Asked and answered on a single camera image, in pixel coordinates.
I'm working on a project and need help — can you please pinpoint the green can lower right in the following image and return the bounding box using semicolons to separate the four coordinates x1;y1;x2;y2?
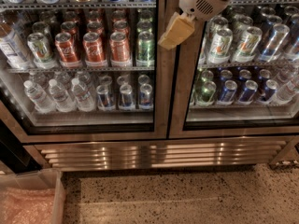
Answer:
196;81;217;106

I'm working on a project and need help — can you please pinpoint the white green can right fridge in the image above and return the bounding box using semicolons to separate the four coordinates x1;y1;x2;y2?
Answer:
207;28;233;63

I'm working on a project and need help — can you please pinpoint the water bottle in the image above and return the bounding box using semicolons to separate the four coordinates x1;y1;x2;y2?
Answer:
49;79;76;113
23;80;56;114
71;78;95;112

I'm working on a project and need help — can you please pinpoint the energy drink can right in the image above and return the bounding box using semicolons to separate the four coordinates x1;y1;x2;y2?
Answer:
139;83;153;109

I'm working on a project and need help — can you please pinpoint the blue can lower right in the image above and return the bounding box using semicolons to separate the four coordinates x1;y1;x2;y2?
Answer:
256;79;278;105

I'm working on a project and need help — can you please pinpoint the fridge glass door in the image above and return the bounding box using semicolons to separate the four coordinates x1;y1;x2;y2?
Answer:
170;0;299;138
0;0;178;143

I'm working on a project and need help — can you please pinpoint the water bottle left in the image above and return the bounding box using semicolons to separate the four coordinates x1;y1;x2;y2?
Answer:
23;80;56;114

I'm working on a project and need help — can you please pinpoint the large clear bottle left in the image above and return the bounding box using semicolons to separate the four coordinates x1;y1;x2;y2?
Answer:
0;14;34;70

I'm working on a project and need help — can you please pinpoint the pink bubble wrap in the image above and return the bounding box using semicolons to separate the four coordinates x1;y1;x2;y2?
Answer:
0;188;55;224

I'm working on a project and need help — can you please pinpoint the red cola can middle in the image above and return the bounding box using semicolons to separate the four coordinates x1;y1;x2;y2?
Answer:
83;32;107;67

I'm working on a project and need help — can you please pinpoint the blue can lower left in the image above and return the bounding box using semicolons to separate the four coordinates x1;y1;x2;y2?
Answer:
217;80;237;105

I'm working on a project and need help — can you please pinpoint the blue can lower middle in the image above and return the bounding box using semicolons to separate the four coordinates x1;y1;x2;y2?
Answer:
237;79;258;105

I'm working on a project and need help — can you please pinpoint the clear plastic storage bin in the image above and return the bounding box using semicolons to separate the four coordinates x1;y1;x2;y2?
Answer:
0;169;65;224

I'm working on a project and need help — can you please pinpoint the water bottle right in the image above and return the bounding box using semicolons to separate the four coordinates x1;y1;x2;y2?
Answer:
71;78;95;112

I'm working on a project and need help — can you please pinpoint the silver blue tall can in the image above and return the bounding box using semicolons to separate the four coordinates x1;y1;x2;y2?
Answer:
258;23;290;62

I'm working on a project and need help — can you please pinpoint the steel fridge bottom grille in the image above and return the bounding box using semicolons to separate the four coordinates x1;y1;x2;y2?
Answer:
25;135;298;172

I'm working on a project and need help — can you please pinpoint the green white soda can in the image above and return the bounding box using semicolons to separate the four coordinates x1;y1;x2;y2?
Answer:
27;33;57;69

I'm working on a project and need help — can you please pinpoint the water bottle middle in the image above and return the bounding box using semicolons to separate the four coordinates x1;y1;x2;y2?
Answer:
49;79;76;113

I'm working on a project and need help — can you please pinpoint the energy drink can middle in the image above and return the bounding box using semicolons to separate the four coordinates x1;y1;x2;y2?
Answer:
119;84;135;110

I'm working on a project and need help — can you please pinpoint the red cola can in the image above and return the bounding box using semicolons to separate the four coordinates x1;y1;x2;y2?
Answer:
55;32;82;68
83;32;107;67

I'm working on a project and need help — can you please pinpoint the red cola can left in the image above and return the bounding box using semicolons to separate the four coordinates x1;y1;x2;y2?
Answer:
55;32;82;68

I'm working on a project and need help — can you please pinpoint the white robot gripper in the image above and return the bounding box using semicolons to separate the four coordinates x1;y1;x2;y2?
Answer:
158;0;231;50

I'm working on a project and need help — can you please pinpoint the water bottle right fridge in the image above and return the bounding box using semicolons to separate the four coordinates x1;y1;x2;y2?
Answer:
274;76;299;105

